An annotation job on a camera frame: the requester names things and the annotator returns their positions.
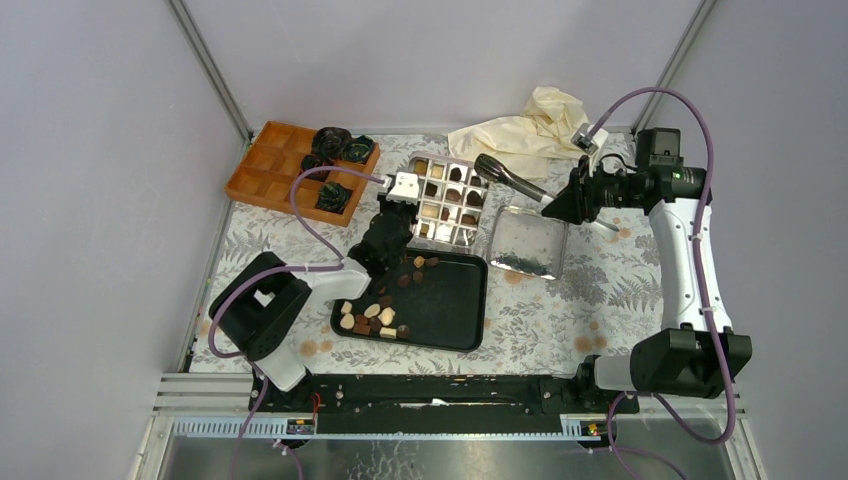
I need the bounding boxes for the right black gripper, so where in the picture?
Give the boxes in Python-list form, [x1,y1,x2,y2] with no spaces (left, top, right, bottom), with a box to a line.
[541,155,642,226]

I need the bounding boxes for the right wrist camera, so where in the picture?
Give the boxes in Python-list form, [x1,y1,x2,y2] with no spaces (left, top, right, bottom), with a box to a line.
[571,123,609,176]

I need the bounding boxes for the white oval chocolate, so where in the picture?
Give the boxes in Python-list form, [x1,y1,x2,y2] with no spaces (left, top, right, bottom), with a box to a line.
[363,303,382,319]

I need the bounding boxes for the cream cloth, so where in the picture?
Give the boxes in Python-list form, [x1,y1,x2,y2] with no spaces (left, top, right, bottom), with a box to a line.
[448,86,589,179]

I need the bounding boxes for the purple cable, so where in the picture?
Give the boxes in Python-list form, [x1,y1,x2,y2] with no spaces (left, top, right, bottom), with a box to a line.
[586,87,740,480]
[206,165,389,480]

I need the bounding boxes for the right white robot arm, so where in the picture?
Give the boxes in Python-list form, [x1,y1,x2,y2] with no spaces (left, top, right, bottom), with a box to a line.
[542,128,752,412]

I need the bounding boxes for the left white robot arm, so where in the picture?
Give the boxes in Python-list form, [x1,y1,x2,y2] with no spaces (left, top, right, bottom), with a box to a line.
[207,199,418,411]

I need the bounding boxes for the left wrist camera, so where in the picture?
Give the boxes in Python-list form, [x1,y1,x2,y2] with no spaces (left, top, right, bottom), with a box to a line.
[381,171,421,205]

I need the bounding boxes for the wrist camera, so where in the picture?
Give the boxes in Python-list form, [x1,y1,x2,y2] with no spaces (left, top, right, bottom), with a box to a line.
[381,171,421,205]
[571,123,609,176]

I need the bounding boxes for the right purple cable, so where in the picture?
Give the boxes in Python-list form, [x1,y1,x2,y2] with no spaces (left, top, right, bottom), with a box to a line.
[586,87,740,480]

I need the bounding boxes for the silver metal tray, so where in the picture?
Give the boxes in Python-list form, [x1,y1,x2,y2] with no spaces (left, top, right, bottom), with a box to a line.
[486,206,569,280]

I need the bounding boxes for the black plastic tray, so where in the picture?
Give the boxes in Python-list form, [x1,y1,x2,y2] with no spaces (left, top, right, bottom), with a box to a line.
[330,248,488,352]

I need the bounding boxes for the floral table mat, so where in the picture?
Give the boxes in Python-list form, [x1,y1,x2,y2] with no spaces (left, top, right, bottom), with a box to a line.
[192,132,670,378]

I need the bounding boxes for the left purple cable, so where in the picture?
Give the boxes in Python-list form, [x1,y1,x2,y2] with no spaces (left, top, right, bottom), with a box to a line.
[206,165,389,480]

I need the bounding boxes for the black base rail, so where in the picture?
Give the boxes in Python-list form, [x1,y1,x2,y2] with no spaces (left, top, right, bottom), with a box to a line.
[248,374,615,435]

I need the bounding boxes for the metal serving tongs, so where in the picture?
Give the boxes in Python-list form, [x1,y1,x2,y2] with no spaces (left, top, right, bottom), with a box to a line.
[473,154,619,238]

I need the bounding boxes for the dark paper cup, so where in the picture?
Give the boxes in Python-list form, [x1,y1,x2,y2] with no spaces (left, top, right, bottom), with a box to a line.
[340,135,376,164]
[311,126,352,160]
[315,182,352,214]
[300,154,335,182]

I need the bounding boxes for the pink grid box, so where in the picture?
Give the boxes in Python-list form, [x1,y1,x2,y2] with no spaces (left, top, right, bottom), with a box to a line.
[408,151,489,249]

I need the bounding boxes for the orange compartment box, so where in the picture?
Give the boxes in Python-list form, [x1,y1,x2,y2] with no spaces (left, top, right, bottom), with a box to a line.
[224,121,380,226]

